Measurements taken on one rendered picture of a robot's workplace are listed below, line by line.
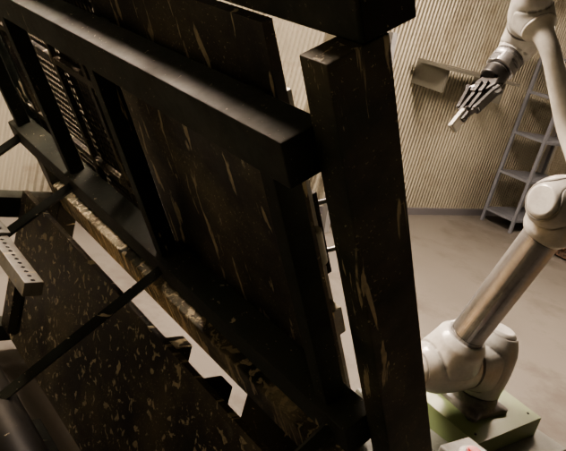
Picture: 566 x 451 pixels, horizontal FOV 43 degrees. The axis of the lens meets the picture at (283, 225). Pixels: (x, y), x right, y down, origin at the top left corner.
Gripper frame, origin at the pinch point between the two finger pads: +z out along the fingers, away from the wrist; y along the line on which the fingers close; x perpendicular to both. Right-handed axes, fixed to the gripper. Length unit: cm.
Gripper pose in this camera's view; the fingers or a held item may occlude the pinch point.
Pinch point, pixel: (458, 120)
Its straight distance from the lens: 210.3
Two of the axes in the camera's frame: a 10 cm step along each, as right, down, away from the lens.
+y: 5.2, 1.8, -8.4
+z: -6.3, 7.5, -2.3
